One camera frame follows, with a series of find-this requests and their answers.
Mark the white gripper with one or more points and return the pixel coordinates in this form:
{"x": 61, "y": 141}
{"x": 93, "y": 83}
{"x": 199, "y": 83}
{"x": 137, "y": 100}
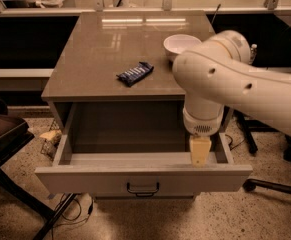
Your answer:
{"x": 201, "y": 125}

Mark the grey top drawer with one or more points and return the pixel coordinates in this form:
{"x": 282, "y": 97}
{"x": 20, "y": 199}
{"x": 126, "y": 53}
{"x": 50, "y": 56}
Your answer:
{"x": 136, "y": 150}

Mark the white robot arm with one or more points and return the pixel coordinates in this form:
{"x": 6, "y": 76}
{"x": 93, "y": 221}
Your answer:
{"x": 216, "y": 73}

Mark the grey drawer cabinet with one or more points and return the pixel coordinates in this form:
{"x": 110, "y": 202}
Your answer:
{"x": 103, "y": 45}

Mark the black office chair base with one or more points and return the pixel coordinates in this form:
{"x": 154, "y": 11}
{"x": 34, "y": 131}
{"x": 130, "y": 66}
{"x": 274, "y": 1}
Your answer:
{"x": 251, "y": 184}

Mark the blue snack bar wrapper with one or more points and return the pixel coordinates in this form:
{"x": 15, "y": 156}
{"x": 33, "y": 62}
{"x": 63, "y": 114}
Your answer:
{"x": 135, "y": 74}

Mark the white bowl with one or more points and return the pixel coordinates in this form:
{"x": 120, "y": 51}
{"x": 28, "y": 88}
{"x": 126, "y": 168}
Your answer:
{"x": 176, "y": 44}

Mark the clear water bottle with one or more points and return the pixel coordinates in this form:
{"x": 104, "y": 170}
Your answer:
{"x": 253, "y": 53}

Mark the dark brown chair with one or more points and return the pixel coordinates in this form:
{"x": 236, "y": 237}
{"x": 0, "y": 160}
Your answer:
{"x": 14, "y": 135}

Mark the wire basket with items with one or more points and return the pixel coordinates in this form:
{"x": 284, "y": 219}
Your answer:
{"x": 51, "y": 140}

